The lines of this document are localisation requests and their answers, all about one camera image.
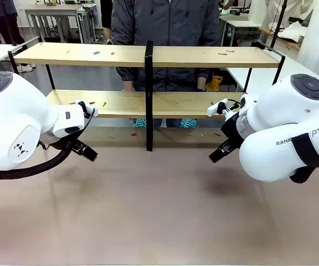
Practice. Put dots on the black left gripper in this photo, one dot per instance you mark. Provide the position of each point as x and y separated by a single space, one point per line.
77 145

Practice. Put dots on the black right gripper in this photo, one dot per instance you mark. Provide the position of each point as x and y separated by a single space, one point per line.
232 128

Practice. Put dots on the teal chenille duster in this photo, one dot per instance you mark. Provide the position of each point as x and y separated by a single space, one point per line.
139 123
188 122

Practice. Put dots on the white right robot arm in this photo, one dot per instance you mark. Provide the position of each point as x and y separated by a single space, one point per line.
284 116

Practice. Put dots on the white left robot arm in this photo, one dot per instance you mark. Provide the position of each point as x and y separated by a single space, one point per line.
12 116

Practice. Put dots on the yellow cloth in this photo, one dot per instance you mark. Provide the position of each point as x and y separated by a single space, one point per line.
214 82

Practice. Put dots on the large white table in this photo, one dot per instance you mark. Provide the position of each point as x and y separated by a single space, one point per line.
259 74

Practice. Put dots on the green red paper scrap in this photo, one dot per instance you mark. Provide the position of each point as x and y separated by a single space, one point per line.
96 52

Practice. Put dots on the white sneakers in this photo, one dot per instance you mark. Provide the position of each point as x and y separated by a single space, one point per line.
26 67

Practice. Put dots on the bystander in black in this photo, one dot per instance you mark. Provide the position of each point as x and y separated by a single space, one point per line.
107 16

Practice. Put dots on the person in grey jacket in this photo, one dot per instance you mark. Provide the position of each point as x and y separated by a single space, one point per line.
166 25

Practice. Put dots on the white crumpled cloth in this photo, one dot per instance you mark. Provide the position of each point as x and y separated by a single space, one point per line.
293 30

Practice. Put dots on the black stand pole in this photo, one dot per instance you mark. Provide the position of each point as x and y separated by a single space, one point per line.
278 22

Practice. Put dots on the bystander in dark clothes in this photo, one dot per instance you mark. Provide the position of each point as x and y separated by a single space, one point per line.
3 19

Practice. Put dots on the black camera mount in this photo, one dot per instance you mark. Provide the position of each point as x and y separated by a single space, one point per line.
84 109

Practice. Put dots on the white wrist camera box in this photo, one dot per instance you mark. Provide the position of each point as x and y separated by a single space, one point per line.
217 108

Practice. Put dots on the wooden shelf with black frame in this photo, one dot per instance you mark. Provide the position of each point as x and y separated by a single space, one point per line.
148 99

